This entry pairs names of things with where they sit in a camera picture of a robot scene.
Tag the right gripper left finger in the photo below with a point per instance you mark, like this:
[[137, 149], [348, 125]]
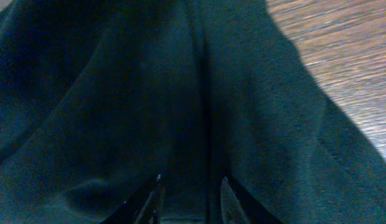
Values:
[[143, 207]]

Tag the black polo shirt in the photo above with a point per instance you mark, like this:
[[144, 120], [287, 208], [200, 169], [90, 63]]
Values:
[[96, 97]]

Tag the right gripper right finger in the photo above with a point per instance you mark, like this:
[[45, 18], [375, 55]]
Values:
[[238, 206]]

